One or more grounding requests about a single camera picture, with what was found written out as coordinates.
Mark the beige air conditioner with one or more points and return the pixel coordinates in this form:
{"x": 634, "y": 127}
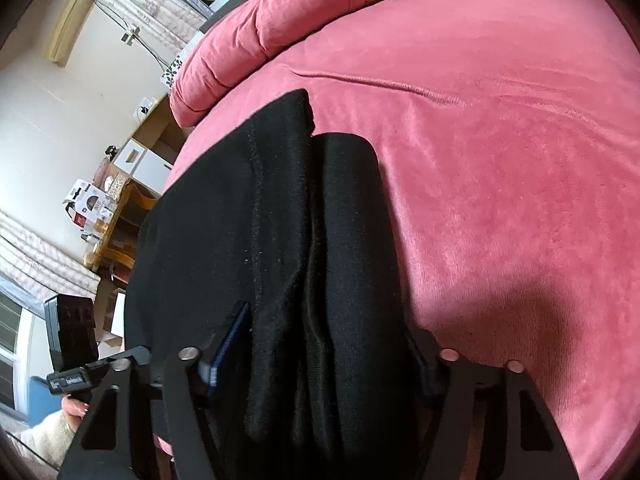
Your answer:
{"x": 70, "y": 25}

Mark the window with white frame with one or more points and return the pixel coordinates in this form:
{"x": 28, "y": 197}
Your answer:
{"x": 10, "y": 345}

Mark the patterned light curtain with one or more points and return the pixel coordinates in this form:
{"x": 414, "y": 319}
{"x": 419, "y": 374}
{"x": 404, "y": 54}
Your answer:
{"x": 40, "y": 265}
{"x": 150, "y": 5}

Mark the white wall socket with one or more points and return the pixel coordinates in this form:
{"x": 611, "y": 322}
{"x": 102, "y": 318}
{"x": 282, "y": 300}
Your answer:
{"x": 131, "y": 35}

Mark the printed white box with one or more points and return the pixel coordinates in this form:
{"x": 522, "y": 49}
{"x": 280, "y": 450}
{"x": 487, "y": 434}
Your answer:
{"x": 87, "y": 205}

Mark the person's left forearm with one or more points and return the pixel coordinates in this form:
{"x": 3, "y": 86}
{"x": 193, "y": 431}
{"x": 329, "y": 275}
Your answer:
{"x": 47, "y": 442}

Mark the person's left hand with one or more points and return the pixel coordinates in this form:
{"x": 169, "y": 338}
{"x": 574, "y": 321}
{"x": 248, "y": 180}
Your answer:
{"x": 72, "y": 410}

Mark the pink bed blanket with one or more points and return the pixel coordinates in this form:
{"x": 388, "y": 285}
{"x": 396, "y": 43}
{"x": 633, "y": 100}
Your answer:
{"x": 500, "y": 160}

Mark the black pants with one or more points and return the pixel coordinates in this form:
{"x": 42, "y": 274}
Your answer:
{"x": 280, "y": 220}

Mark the black white patterned cloth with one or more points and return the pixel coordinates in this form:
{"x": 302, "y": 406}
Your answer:
{"x": 175, "y": 67}

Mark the white storage boxes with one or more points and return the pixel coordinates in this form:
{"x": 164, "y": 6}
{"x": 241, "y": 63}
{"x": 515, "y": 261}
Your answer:
{"x": 150, "y": 167}

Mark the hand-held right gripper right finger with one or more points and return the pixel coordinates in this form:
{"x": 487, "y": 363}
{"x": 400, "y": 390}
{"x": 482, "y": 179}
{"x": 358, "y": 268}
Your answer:
{"x": 465, "y": 390}

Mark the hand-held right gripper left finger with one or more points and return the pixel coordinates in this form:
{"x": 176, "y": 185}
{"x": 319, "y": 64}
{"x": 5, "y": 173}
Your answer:
{"x": 230, "y": 340}

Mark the wooden stand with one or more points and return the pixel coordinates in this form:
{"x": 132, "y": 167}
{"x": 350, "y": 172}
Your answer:
{"x": 125, "y": 220}

